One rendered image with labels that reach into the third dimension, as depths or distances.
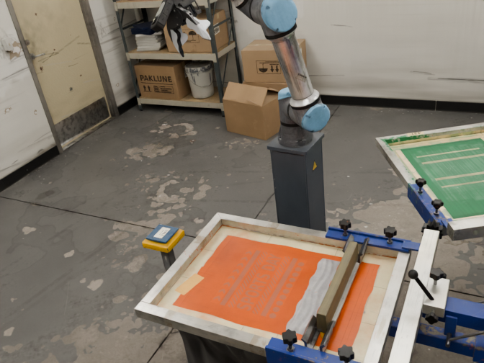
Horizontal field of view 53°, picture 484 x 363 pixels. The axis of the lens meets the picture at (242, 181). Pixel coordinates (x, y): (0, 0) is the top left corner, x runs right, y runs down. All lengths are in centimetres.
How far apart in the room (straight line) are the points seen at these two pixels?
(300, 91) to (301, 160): 34
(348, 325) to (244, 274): 42
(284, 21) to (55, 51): 412
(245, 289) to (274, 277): 11
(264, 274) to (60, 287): 208
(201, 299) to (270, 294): 24
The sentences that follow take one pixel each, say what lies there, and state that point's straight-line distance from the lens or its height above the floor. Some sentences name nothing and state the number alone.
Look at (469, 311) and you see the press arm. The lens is 156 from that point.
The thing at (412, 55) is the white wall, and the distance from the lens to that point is 523.
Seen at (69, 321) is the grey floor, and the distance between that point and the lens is 331.
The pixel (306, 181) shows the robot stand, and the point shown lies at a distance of 207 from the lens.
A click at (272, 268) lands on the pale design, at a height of 95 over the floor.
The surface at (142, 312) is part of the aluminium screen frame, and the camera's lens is 170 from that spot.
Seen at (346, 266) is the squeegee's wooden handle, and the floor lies 106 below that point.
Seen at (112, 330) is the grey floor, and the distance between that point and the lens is 313.
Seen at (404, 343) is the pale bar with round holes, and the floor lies 104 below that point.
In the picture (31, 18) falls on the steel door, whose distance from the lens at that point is 542.
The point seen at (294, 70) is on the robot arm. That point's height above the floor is 156.
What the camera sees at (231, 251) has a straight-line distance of 189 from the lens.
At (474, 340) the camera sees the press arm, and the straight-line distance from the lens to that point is 166.
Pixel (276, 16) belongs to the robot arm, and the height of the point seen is 177.
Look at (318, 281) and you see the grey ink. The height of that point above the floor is 96.
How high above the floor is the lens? 212
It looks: 30 degrees down
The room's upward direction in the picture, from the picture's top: 8 degrees counter-clockwise
